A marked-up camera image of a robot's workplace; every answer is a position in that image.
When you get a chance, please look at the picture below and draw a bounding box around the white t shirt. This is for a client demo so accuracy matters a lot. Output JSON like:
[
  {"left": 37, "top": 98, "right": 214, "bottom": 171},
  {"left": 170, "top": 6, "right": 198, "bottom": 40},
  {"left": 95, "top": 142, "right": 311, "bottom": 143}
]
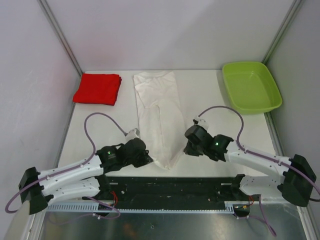
[{"left": 133, "top": 71, "right": 186, "bottom": 170}]

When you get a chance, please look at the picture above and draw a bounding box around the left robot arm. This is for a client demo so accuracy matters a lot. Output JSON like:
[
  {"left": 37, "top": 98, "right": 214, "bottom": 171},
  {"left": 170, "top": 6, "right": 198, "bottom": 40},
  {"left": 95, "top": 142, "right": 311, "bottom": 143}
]
[{"left": 18, "top": 137, "right": 153, "bottom": 215}]

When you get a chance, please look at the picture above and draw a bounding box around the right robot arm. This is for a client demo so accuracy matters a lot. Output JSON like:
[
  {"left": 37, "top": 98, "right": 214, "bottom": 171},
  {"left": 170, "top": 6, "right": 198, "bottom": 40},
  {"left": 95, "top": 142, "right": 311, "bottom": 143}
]
[{"left": 184, "top": 124, "right": 317, "bottom": 207}]

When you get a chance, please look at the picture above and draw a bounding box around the green plastic basin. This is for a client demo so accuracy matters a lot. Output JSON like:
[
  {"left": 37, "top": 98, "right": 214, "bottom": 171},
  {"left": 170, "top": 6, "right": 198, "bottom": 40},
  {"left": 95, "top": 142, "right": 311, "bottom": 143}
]
[{"left": 222, "top": 61, "right": 283, "bottom": 115}]

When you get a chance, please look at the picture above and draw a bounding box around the folded red t shirt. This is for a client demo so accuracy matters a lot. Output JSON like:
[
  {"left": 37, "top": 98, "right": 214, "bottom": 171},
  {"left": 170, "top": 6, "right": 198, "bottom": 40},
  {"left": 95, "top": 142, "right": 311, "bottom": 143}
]
[{"left": 72, "top": 73, "right": 122, "bottom": 106}]

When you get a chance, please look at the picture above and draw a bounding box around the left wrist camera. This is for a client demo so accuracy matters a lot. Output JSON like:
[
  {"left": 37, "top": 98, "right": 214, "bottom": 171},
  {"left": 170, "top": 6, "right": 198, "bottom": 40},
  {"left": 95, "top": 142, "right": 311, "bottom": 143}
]
[{"left": 125, "top": 128, "right": 140, "bottom": 141}]

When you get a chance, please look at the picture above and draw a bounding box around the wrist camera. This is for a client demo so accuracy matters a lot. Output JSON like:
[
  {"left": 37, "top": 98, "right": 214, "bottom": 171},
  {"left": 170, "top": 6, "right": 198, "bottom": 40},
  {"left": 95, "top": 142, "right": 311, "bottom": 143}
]
[
  {"left": 192, "top": 116, "right": 209, "bottom": 131},
  {"left": 125, "top": 128, "right": 140, "bottom": 141}
]

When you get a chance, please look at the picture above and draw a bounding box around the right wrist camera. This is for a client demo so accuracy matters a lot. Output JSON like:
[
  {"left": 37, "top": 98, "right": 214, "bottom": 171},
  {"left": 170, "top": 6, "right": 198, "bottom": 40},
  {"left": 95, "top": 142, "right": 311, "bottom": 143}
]
[{"left": 192, "top": 116, "right": 209, "bottom": 131}]

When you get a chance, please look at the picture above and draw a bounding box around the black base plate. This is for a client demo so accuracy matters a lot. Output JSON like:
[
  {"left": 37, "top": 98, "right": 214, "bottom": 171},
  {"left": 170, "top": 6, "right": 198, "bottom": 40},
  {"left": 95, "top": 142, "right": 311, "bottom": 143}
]
[{"left": 82, "top": 175, "right": 261, "bottom": 211}]

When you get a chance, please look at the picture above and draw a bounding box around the grey slotted cable duct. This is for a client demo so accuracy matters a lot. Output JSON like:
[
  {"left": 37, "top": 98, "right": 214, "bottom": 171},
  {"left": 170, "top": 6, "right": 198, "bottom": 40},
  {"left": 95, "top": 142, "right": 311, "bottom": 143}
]
[{"left": 46, "top": 201, "right": 249, "bottom": 214}]

